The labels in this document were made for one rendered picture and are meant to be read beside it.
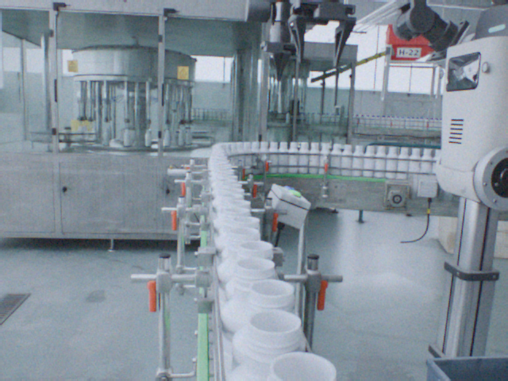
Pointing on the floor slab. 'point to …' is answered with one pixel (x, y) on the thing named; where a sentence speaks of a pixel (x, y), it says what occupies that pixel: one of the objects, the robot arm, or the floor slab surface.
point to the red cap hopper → (405, 49)
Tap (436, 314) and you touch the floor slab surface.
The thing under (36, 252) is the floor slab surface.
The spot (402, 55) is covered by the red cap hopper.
